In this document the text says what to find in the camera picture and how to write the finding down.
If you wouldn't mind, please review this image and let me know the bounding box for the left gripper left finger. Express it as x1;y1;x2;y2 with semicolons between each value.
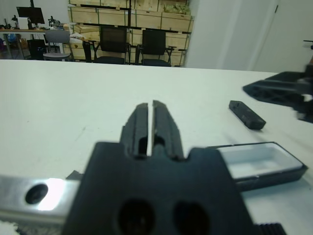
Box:
121;102;149;160

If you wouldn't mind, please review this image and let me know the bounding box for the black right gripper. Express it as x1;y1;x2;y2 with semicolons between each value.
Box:
242;62;313;121

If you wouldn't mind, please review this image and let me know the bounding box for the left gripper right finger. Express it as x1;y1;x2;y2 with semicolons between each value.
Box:
152;99;184;161

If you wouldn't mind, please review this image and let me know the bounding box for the black box with white insert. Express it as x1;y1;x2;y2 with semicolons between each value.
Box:
206;141;308;192

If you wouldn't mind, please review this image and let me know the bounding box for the white door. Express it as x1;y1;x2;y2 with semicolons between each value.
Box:
254;0;313;71

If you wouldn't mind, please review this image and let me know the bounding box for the black mesh chair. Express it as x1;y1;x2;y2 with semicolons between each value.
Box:
136;29;177;67
83;25;130;65

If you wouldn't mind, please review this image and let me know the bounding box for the wooden crate stack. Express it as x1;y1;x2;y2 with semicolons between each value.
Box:
67;0;195;67

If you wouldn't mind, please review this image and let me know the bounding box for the grey chair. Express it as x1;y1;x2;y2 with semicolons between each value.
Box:
43;29;75;62

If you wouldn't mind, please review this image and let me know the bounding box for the black computer tower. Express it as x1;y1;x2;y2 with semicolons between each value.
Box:
26;39;47;60

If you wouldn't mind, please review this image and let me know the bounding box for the black computer monitor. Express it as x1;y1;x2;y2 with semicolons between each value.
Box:
16;0;46;25

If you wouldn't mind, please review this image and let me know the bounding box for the wooden top desk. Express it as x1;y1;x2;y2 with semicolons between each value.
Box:
0;27;49;60

